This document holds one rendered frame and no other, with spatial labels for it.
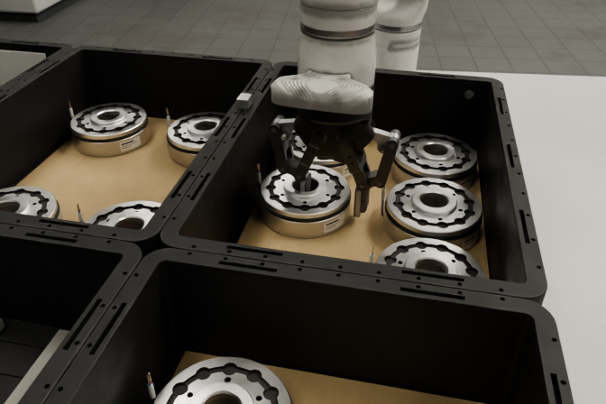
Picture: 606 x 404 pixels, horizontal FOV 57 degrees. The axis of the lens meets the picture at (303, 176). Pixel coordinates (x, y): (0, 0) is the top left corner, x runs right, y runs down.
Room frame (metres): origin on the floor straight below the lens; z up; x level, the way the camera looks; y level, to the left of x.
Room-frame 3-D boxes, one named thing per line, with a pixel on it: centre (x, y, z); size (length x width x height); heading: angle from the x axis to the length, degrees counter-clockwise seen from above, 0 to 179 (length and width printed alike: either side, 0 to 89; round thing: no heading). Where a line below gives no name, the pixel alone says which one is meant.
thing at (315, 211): (0.52, 0.00, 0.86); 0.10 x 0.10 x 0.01
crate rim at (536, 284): (0.50, -0.07, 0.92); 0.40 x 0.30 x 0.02; 168
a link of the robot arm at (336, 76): (0.49, -0.03, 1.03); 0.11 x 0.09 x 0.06; 165
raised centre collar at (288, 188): (0.52, 0.00, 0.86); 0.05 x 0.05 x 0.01
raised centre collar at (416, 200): (0.49, -0.14, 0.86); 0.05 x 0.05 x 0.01
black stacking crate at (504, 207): (0.50, -0.07, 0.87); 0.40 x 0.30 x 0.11; 168
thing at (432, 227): (0.49, -0.14, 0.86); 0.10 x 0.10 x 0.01
